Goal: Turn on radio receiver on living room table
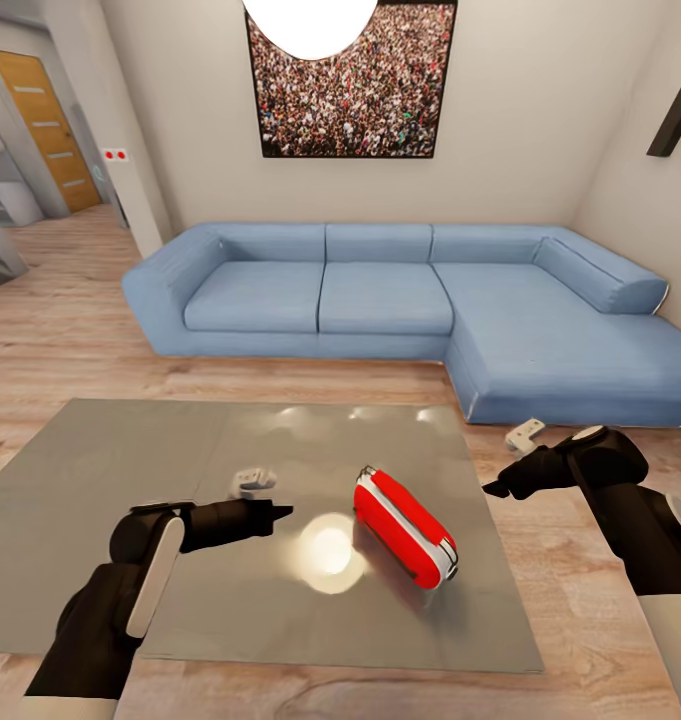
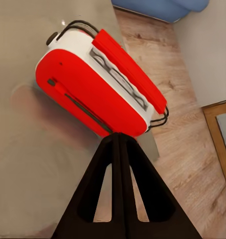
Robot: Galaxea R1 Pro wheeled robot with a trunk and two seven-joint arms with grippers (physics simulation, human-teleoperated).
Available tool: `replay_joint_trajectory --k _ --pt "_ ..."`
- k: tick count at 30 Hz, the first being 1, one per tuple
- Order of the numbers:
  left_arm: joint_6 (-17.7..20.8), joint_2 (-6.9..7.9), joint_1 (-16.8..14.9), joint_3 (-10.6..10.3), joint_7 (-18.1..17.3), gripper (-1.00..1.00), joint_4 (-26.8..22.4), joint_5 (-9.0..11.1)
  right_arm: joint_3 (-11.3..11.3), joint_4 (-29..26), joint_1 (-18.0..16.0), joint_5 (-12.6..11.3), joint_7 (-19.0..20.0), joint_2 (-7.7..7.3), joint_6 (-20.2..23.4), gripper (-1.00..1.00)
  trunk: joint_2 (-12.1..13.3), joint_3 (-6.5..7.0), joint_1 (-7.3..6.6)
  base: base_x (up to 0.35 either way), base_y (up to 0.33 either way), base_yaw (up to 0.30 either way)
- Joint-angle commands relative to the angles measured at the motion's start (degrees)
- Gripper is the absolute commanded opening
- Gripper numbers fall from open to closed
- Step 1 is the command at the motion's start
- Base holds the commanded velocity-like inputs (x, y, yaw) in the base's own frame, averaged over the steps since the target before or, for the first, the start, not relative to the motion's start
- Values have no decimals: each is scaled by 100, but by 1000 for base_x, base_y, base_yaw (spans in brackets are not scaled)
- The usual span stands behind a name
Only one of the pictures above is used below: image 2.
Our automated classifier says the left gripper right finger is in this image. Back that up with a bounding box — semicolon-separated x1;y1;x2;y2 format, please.
118;132;202;239

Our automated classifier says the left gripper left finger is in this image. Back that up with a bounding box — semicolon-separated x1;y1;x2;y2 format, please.
51;132;126;239

